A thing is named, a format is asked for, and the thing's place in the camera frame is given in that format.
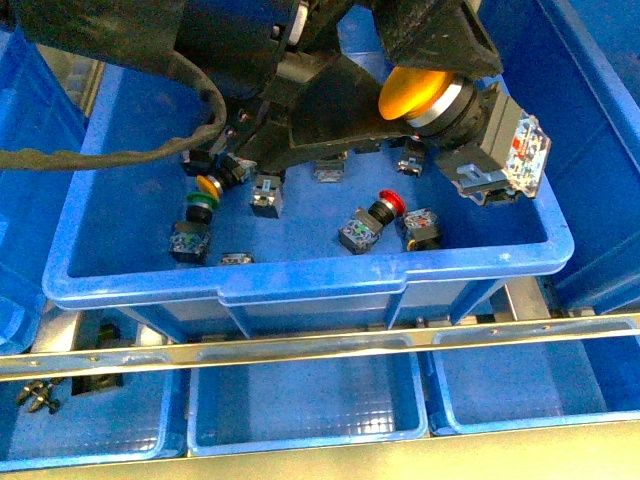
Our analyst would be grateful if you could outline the empty blue bin right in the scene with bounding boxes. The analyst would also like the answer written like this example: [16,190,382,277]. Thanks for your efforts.
[477,0,640,316]

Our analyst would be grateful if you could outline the small blue bin middle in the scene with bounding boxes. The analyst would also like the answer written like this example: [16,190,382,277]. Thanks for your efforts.
[187,353,428,456]

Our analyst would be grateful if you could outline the yellow button lying left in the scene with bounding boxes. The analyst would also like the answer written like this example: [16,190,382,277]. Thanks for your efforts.
[196,155,257,201]

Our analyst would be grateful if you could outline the green button right far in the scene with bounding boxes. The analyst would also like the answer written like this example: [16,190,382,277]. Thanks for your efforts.
[397,138,427,177]

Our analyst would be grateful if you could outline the button by near wall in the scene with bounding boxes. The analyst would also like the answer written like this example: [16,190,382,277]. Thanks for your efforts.
[401,208,442,252]

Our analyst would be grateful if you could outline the contact block near rim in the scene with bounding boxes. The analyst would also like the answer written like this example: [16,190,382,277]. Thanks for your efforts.
[219,252,255,266]

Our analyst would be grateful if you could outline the red button lying near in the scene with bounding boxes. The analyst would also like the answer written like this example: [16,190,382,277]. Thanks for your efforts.
[338,189,406,255]

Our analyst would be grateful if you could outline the black sleeved cable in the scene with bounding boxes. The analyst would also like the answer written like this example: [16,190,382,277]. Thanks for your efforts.
[0,47,229,172]

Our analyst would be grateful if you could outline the small blue bin left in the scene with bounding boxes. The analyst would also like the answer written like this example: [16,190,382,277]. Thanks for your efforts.
[1,370,189,473]

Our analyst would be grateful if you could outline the large yellow mushroom button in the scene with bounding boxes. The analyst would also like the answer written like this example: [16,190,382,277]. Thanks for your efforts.
[378,67,551,205]

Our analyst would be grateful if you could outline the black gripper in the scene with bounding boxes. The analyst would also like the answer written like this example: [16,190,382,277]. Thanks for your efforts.
[14,1,413,171]

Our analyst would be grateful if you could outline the green button near left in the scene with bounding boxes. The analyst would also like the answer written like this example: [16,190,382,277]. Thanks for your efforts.
[168,191,220,265]

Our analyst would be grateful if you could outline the blue bin far left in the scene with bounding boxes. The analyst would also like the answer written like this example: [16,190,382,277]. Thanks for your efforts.
[1,30,87,355]

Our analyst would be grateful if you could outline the black screws in bin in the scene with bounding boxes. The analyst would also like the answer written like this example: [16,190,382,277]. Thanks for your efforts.
[15,378,62,415]

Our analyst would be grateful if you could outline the red mushroom button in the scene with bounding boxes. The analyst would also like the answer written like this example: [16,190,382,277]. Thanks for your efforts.
[313,156,345,183]

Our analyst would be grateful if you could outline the blue bin with buttons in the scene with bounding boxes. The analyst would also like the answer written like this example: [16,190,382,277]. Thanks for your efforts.
[41,0,575,341]

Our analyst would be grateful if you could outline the small blue bin right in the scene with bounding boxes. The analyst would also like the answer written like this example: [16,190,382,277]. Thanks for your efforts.
[419,318,639,436]

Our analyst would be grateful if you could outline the red button small left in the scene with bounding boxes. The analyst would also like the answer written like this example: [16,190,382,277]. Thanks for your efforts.
[250,170,286,219]

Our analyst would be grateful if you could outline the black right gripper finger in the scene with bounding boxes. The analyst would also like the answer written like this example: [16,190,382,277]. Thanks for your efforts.
[372,0,503,80]

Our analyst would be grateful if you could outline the small blue bin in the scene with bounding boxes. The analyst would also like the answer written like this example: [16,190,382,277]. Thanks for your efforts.
[419,318,639,436]
[187,353,428,456]
[1,370,189,473]

